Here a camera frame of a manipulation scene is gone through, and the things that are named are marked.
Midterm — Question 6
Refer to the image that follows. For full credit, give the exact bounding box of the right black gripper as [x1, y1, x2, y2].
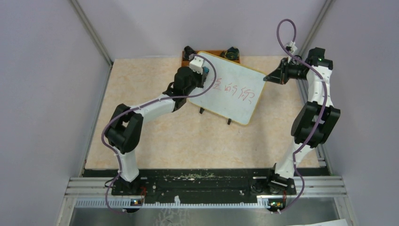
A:
[263, 58, 307, 86]

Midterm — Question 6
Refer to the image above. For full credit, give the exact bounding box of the whiteboard with yellow frame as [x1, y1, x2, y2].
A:
[188, 51, 266, 125]

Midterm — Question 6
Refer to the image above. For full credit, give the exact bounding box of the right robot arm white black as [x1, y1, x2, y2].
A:
[264, 48, 341, 194]

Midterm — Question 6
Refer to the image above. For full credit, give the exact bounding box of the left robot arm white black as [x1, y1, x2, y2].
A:
[102, 66, 209, 195]

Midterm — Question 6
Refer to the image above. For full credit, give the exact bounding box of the wooden compartment tray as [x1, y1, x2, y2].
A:
[181, 50, 241, 66]

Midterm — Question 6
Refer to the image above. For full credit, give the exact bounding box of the rolled dark tie left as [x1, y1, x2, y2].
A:
[182, 46, 197, 61]

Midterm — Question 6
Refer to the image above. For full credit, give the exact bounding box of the rolled dark tie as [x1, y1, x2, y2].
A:
[182, 46, 197, 61]
[220, 47, 239, 61]

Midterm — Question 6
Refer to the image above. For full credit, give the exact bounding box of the rolled dark tie right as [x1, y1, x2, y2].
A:
[220, 47, 239, 61]

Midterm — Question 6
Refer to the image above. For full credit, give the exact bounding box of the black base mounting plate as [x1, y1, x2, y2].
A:
[82, 168, 328, 205]

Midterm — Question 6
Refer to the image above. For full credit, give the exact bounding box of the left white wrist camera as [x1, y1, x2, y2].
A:
[189, 54, 204, 73]

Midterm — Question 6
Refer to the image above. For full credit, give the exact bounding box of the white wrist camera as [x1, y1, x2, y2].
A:
[189, 54, 204, 73]
[285, 40, 298, 55]

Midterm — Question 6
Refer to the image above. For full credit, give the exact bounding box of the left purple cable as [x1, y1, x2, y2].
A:
[100, 53, 217, 215]

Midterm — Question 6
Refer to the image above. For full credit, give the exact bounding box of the purple cable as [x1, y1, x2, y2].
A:
[100, 53, 217, 215]
[274, 19, 328, 214]

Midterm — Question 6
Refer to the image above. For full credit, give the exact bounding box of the wire whiteboard stand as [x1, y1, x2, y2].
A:
[199, 107, 232, 125]

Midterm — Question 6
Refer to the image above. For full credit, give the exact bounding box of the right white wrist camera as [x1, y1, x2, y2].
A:
[285, 40, 298, 55]

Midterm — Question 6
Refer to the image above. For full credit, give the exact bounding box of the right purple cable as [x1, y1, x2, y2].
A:
[274, 19, 328, 214]

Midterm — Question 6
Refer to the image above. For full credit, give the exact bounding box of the aluminium frame rail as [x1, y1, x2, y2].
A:
[65, 176, 347, 198]

